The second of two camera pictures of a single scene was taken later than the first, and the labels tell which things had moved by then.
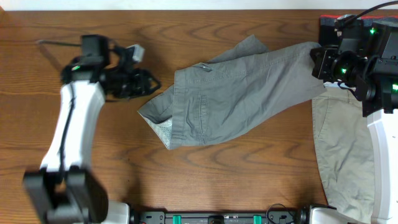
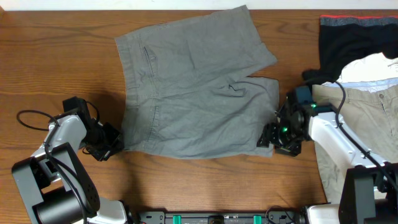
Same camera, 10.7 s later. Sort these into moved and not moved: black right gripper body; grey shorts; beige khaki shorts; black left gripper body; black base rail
Moved: grey shorts; black right gripper body; black left gripper body
Not moved: black base rail; beige khaki shorts
